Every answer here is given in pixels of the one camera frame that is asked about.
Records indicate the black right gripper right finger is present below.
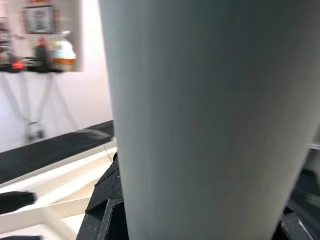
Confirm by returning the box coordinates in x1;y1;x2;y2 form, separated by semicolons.
273;189;320;240

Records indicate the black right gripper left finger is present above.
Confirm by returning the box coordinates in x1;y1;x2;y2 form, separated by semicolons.
76;152;131;240

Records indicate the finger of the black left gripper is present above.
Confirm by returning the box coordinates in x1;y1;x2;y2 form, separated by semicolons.
0;234;44;240
0;191;36;215

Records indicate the white plastic children tabletop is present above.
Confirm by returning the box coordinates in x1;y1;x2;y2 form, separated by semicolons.
0;138;320;240

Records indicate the white plastic table leg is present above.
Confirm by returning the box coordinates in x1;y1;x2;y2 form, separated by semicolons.
98;0;320;240

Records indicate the black tablecloth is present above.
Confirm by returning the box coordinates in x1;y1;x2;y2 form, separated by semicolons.
0;119;116;185

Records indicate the black power adapter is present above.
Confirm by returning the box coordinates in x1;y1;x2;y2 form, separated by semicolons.
34;127;46;140

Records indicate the black power strip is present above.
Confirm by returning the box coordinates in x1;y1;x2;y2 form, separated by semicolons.
0;63;65;75

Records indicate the framed wall picture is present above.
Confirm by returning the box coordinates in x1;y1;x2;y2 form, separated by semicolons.
24;5;56;35

